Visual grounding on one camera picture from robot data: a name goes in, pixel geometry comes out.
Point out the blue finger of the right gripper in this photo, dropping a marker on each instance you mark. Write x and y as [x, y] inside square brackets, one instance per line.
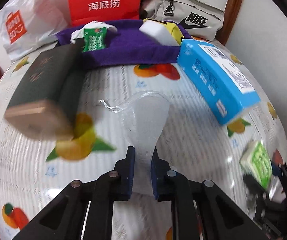
[277, 172]
[254, 187]

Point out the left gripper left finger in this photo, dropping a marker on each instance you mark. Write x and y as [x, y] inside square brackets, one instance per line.
[113, 186]

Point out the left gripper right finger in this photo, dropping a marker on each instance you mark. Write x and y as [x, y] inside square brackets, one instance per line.
[171, 186]

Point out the small green tissue pack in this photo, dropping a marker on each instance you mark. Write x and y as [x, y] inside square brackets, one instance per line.
[255, 161]

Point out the clear plastic bag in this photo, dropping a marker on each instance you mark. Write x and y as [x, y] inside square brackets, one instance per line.
[143, 117]

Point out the green snack packet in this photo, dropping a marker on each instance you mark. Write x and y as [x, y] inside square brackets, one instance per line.
[94, 39]

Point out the white sponge block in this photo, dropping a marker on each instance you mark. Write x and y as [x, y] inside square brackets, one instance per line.
[158, 33]

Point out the white glove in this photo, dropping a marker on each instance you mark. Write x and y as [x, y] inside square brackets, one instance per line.
[91, 25]

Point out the fruit pattern tablecloth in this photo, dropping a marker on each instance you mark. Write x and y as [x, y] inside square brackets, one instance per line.
[192, 141]

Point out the blue tissue pack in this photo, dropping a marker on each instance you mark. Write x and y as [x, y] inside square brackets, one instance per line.
[224, 87]

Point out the dark green box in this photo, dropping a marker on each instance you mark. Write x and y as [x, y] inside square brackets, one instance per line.
[45, 102]

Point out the grey Nike waist bag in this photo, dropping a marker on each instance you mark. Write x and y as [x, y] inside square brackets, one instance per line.
[197, 18]

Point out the red paper shopping bag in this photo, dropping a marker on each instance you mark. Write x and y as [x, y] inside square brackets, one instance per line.
[85, 11]

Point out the white plastic Miniso bag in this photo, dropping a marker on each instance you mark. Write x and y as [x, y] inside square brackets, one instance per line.
[27, 25]

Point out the brown wooden door frame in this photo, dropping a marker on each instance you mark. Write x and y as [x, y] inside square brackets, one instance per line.
[230, 16]

